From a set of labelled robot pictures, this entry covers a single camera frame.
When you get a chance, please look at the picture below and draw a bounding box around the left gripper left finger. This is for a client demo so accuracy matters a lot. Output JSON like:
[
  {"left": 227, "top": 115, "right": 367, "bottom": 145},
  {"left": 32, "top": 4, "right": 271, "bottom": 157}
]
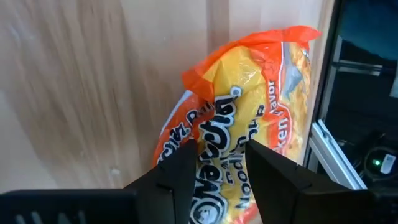
[{"left": 0, "top": 139, "right": 197, "bottom": 224}]

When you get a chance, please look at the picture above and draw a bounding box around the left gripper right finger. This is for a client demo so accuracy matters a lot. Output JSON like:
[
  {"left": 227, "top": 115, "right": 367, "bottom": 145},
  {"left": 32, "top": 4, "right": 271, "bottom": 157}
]
[{"left": 245, "top": 139, "right": 398, "bottom": 224}]

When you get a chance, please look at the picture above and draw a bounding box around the orange chicken ramen pack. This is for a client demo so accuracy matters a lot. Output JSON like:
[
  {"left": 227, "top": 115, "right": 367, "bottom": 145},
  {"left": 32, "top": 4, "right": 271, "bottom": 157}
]
[{"left": 151, "top": 25, "right": 323, "bottom": 224}]

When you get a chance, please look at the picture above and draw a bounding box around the silver aluminium extrusion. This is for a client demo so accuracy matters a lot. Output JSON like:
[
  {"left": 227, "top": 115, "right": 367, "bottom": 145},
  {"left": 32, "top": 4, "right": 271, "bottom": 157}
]
[{"left": 307, "top": 119, "right": 368, "bottom": 190}]

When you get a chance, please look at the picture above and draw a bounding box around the black device green light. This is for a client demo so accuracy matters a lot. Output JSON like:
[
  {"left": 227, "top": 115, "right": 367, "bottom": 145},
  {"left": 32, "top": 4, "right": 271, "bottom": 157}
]
[{"left": 362, "top": 146, "right": 398, "bottom": 182}]

